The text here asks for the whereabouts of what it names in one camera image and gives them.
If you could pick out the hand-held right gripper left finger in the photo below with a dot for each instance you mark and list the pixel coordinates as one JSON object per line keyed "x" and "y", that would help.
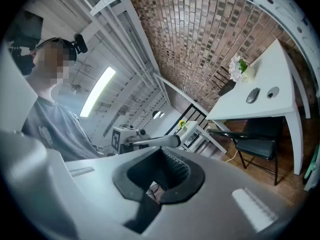
{"x": 95, "y": 196}

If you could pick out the long ceiling light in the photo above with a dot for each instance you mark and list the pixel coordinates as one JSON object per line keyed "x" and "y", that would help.
{"x": 97, "y": 91}

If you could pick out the black metal railing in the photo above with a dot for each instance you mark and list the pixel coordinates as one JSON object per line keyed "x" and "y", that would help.
{"x": 198, "y": 109}

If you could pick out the sunflowers in white pot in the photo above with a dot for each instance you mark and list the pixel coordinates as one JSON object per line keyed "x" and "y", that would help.
{"x": 182, "y": 123}

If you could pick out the grey computer mouse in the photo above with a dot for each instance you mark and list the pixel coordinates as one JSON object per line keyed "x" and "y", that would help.
{"x": 253, "y": 95}

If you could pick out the black folding chair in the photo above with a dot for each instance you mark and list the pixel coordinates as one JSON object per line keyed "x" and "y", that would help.
{"x": 257, "y": 149}

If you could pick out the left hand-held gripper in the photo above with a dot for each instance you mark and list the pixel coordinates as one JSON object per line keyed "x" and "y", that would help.
{"x": 117, "y": 140}

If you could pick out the black router with antennas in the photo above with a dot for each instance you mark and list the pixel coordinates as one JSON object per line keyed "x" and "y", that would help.
{"x": 228, "y": 86}

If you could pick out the black head camera rig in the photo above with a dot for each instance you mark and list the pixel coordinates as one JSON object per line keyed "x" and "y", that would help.
{"x": 25, "y": 31}

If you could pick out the person's head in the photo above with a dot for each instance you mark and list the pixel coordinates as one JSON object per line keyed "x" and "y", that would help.
{"x": 50, "y": 61}

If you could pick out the black pendant lamp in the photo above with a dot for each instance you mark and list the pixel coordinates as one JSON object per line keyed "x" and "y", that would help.
{"x": 156, "y": 114}
{"x": 162, "y": 114}

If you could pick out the pale pink flowers in pot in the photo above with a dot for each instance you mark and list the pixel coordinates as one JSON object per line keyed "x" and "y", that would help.
{"x": 246, "y": 72}

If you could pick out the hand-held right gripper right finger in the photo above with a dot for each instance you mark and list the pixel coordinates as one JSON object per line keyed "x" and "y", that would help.
{"x": 212, "y": 209}

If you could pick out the small white side table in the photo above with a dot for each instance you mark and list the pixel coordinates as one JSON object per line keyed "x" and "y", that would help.
{"x": 190, "y": 131}

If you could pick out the person's torso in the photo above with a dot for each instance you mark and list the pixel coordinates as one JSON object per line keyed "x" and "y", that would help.
{"x": 62, "y": 134}

